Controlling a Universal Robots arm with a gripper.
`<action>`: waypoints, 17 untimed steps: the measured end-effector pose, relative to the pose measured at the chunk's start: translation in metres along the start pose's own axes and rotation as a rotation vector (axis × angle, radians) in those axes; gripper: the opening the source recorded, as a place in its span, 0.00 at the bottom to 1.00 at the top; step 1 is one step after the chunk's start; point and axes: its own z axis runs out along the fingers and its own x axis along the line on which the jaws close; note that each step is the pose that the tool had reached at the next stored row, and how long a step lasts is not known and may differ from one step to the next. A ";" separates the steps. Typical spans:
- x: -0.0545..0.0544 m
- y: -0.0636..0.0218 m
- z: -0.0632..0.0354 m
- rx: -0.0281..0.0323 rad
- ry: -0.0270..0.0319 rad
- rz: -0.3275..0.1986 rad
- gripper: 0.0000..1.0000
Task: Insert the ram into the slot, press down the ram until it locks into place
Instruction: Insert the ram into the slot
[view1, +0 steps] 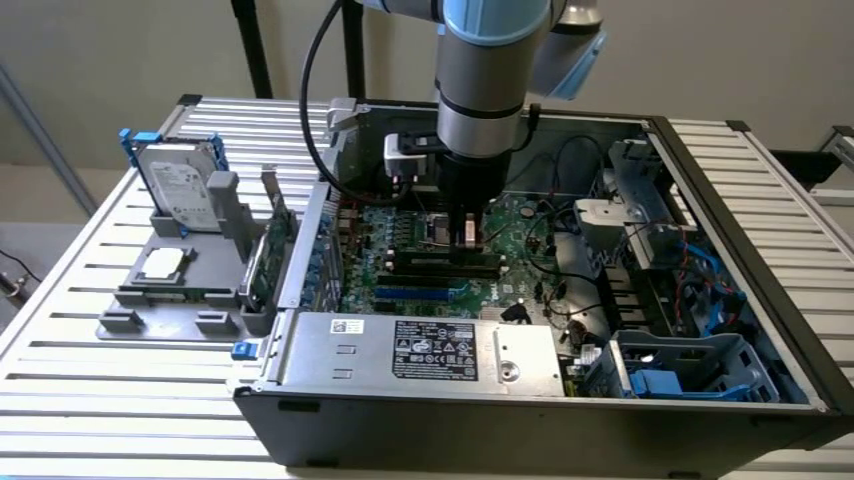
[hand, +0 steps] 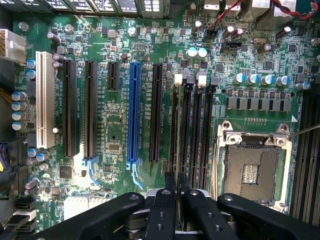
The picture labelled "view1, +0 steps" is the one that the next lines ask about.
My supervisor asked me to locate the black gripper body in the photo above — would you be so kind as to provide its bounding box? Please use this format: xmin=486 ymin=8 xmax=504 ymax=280
xmin=436 ymin=149 xmax=513 ymax=217

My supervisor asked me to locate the green RAM stick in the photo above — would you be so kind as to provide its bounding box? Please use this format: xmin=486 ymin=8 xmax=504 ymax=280
xmin=404 ymin=253 xmax=500 ymax=268

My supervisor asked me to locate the black RAM slot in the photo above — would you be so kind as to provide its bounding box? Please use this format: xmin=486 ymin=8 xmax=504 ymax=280
xmin=380 ymin=260 xmax=505 ymax=277
xmin=377 ymin=268 xmax=504 ymax=287

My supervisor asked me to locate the blue expansion slot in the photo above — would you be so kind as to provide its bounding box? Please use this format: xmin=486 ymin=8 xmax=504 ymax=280
xmin=372 ymin=282 xmax=469 ymax=303

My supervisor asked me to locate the CPU socket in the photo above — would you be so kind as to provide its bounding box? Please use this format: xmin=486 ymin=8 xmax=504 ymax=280
xmin=413 ymin=211 xmax=457 ymax=244

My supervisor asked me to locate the green motherboard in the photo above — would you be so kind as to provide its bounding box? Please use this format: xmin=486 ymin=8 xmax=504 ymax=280
xmin=316 ymin=185 xmax=578 ymax=326

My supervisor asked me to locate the open black PC case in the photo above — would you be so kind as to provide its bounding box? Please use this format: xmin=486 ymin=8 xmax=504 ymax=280
xmin=229 ymin=97 xmax=854 ymax=467

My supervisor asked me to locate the silver drive cage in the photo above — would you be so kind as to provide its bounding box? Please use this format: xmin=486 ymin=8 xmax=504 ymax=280
xmin=572 ymin=138 xmax=699 ymax=271

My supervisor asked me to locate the silver power supply unit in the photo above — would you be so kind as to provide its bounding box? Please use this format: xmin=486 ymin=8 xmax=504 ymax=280
xmin=262 ymin=310 xmax=578 ymax=391

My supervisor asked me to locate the green graphics card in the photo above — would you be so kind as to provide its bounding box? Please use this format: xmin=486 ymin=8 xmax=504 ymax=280
xmin=238 ymin=165 xmax=298 ymax=307

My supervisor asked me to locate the grey parts rack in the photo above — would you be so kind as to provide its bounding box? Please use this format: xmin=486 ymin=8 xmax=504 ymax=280
xmin=94 ymin=172 xmax=297 ymax=343

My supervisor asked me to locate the grey and blue disk bay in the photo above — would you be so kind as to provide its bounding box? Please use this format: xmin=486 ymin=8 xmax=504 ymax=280
xmin=604 ymin=328 xmax=781 ymax=401

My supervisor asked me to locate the CPU with silver lid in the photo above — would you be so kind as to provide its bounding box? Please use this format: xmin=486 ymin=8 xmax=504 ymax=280
xmin=141 ymin=248 xmax=185 ymax=279

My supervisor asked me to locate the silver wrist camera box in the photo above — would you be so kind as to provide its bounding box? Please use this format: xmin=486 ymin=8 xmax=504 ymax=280
xmin=381 ymin=132 xmax=444 ymax=181

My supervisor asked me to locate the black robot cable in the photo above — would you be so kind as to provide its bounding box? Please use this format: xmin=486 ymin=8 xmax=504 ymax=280
xmin=297 ymin=0 xmax=405 ymax=204

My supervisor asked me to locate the black stand post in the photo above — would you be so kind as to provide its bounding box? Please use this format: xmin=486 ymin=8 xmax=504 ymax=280
xmin=338 ymin=0 xmax=368 ymax=106
xmin=229 ymin=0 xmax=274 ymax=100

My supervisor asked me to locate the blue wire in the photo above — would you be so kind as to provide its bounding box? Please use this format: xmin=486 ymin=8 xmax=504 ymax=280
xmin=665 ymin=238 xmax=747 ymax=335

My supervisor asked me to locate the hard disk in blue bracket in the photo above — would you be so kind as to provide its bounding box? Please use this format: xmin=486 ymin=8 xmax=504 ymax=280
xmin=117 ymin=128 xmax=230 ymax=235

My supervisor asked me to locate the aluminium frame profile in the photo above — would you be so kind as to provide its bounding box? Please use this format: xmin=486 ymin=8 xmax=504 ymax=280
xmin=808 ymin=126 xmax=854 ymax=205

